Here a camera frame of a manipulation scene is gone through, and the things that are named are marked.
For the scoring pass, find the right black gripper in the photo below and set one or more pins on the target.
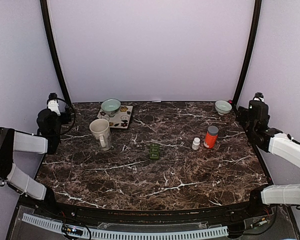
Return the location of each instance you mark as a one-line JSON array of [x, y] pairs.
[[241, 114]]

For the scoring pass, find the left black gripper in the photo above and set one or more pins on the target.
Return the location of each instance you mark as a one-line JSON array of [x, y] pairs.
[[66, 116]]

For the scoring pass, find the grey bottle cap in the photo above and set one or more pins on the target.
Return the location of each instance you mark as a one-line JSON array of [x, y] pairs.
[[213, 130]]

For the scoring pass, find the orange pill bottle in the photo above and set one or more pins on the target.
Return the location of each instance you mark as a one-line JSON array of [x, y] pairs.
[[210, 140]]

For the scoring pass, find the small white pill bottle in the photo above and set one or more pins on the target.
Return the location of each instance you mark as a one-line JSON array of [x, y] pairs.
[[196, 143]]

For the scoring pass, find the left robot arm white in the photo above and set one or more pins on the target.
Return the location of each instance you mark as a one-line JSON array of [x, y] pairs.
[[51, 126]]

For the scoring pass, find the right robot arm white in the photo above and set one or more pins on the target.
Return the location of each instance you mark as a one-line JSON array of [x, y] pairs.
[[254, 119]]

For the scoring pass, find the small pale corner bowl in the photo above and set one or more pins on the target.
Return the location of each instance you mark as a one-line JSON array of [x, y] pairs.
[[222, 107]]

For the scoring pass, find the teal ceramic bowl on plate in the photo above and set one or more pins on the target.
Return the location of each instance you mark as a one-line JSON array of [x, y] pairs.
[[111, 106]]

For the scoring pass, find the square floral ceramic plate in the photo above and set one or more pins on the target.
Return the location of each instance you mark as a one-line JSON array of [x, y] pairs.
[[120, 120]]

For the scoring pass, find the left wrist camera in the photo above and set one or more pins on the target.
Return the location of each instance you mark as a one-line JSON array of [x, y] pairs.
[[54, 106]]

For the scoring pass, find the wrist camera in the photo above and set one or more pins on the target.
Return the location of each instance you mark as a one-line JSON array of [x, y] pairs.
[[54, 106], [258, 96]]

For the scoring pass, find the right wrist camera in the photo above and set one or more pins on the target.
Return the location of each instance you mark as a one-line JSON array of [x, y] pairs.
[[258, 96]]

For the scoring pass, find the black front table rail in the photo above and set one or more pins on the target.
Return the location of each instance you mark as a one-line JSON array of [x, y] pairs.
[[78, 210]]

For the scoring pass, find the grey slotted cable duct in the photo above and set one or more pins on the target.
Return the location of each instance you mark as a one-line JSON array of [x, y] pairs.
[[115, 231]]

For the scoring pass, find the black right corner frame post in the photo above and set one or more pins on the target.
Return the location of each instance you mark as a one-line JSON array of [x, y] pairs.
[[249, 51]]

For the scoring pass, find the black corner frame post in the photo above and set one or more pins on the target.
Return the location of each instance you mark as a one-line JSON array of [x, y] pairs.
[[53, 50], [249, 51]]

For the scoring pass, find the black left corner frame post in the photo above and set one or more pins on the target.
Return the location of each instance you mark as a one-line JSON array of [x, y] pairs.
[[53, 50]]

